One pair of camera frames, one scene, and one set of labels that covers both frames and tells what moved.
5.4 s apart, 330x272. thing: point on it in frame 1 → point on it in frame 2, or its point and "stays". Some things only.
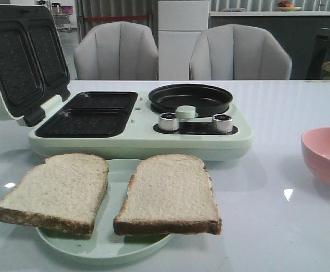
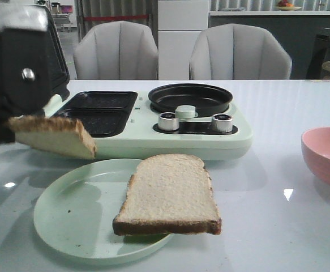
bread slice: (63, 194) → (64, 135)
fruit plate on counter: (284, 6) stays
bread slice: (168, 194) stays
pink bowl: (319, 146) stays
